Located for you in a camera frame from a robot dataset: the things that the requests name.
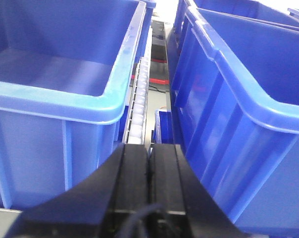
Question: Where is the white roller track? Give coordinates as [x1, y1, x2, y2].
[122, 28, 152, 145]

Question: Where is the lower blue plastic bin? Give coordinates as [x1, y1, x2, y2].
[152, 109, 174, 144]

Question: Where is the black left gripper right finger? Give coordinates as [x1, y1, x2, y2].
[149, 144, 247, 238]

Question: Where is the red metal frame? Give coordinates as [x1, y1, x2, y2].
[131, 57, 169, 85]

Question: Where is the large blue plastic bin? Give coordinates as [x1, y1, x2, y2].
[0, 0, 155, 210]

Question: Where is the right blue plastic bin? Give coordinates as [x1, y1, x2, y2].
[171, 0, 299, 238]

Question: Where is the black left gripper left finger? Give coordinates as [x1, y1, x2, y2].
[4, 144, 148, 238]

